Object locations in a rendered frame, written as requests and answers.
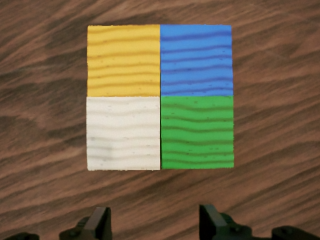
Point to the blue cube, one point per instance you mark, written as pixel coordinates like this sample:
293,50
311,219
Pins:
196,60

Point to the yellow cube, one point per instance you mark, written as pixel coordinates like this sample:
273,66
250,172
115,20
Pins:
124,61

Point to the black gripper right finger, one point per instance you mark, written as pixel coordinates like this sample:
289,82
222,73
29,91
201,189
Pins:
212,223

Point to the white cube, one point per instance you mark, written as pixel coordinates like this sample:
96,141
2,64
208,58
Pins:
123,133

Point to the green cube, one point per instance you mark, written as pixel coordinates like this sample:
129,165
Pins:
197,132

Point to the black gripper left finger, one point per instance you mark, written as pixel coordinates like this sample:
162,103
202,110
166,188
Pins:
98,227

